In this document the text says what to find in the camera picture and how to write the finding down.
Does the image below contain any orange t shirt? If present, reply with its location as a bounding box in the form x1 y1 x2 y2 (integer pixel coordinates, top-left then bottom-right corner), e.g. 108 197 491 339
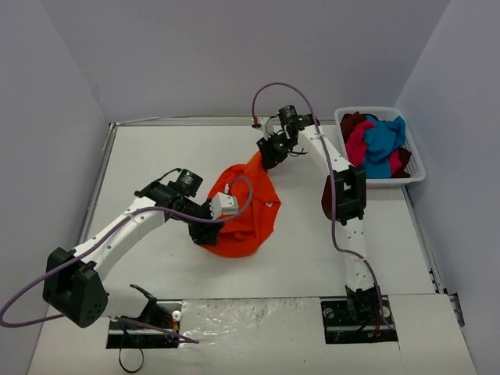
203 152 281 258

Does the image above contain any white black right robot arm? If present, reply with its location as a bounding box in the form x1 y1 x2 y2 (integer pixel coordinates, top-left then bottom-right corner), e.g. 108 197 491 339
252 105 392 329

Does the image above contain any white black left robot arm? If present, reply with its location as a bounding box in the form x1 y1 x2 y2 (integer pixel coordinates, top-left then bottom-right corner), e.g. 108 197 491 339
42 169 239 328

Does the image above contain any dark red t shirt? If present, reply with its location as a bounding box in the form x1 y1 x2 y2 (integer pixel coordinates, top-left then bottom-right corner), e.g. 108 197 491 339
341 111 368 138

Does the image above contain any pink t shirt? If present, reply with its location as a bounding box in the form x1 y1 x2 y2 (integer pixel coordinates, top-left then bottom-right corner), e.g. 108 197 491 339
345 120 412 178

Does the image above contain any blue t shirt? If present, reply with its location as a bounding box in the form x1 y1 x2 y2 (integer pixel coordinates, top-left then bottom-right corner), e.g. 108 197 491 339
362 115 406 179

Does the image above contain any white plastic laundry basket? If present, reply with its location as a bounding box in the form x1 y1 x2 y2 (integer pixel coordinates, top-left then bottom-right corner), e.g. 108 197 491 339
334 106 426 188

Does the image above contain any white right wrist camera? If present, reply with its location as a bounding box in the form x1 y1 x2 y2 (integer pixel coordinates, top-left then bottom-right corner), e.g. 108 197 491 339
257 115 277 139

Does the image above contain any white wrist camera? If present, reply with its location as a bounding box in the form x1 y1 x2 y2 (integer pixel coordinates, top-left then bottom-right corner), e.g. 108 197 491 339
257 115 277 139
209 192 239 219

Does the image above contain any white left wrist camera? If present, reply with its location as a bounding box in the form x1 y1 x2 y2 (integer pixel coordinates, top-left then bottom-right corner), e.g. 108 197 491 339
209 192 239 219

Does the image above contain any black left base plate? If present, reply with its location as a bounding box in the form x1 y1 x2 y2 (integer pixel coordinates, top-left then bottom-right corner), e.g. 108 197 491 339
105 301 182 350

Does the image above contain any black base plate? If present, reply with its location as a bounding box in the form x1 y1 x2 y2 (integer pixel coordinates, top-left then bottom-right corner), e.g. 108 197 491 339
105 301 182 350
320 298 398 345

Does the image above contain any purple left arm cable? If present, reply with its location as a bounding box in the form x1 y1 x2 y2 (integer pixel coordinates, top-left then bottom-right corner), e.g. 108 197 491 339
0 177 254 345

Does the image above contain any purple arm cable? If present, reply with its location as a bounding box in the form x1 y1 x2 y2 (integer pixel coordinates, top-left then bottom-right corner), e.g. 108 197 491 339
0 177 254 345
251 81 395 333

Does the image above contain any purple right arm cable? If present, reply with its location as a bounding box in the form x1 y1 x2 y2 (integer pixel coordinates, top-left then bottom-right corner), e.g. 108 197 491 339
251 81 395 333

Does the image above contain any thin black cable loop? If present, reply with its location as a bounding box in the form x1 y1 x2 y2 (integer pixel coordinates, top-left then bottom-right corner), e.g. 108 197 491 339
118 345 145 373

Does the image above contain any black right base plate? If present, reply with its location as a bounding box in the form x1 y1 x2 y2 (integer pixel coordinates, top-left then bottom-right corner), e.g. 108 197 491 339
320 298 398 345

